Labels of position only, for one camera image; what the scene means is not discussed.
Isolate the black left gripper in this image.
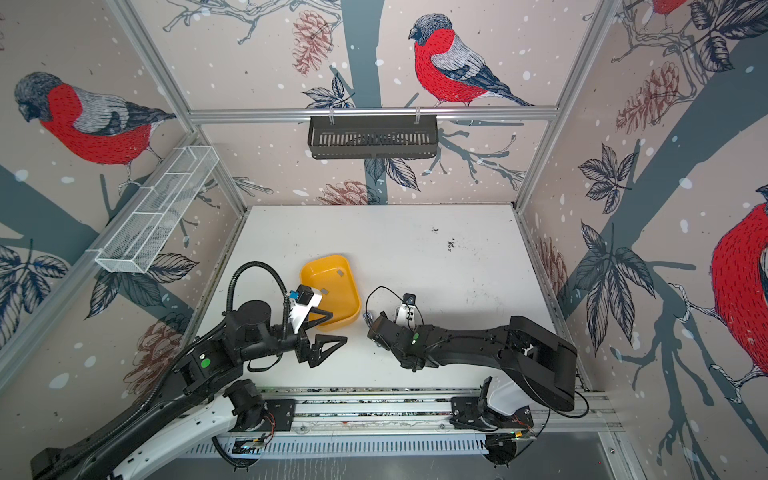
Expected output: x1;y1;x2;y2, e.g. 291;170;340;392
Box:
240;306;348;367

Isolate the yellow plastic tray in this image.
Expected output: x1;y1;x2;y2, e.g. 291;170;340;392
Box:
300;255;362;332

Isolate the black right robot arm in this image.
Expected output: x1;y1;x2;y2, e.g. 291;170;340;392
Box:
368;315;577;413

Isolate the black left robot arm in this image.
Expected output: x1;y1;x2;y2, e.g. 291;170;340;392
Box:
30;261;347;479

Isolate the aluminium top crossbar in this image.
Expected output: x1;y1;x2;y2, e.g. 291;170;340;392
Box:
187;106;560;125

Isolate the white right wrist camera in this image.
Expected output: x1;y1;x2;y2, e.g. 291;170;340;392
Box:
395;293;416;328

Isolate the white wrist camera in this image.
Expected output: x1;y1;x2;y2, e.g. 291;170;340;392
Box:
288;284;322;334
395;293;416;328

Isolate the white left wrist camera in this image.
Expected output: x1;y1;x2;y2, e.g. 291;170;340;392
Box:
288;284;322;334

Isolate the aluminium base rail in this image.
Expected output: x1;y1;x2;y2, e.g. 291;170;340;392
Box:
128;386;622;460

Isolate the black hanging wire basket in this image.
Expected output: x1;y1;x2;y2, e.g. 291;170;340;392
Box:
307;115;439;160

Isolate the white wire mesh basket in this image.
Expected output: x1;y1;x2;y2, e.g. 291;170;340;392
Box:
95;145;219;273

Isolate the aluminium frame corner post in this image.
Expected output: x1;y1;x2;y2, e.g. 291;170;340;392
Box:
107;0;248;211

